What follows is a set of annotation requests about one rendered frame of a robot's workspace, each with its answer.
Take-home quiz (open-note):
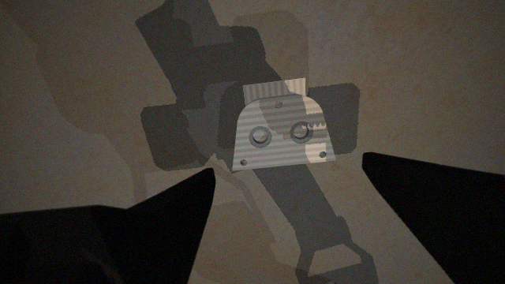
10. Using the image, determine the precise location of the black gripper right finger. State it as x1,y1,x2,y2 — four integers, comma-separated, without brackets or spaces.
362,152,505,284

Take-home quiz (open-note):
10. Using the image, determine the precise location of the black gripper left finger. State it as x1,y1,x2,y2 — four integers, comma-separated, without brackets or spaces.
0,168,216,284

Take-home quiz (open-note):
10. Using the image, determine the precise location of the grey metal plate with two round holes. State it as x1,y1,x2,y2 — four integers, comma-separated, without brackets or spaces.
232,94,336,171

